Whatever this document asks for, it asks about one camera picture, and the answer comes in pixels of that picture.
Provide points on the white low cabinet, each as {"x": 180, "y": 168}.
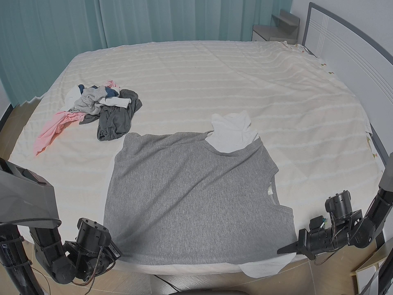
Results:
{"x": 370, "y": 272}

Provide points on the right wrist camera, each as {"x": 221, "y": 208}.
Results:
{"x": 316, "y": 223}

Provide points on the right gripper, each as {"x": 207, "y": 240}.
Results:
{"x": 319, "y": 241}

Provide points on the grey bedside table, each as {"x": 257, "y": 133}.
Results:
{"x": 267, "y": 34}

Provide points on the dark blue garment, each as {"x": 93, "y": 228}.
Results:
{"x": 111, "y": 93}

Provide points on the pale grey white garment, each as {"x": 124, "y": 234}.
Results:
{"x": 89, "y": 100}

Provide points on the bed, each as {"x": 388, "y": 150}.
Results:
{"x": 215, "y": 81}

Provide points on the pink garment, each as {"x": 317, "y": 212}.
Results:
{"x": 52, "y": 127}

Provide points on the grey white-sleeved top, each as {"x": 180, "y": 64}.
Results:
{"x": 190, "y": 201}

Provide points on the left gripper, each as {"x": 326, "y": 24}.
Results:
{"x": 112, "y": 252}

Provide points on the dark grey garment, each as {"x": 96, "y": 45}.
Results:
{"x": 116, "y": 121}

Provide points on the blue-green curtain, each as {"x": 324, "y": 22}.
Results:
{"x": 190, "y": 11}
{"x": 46, "y": 35}

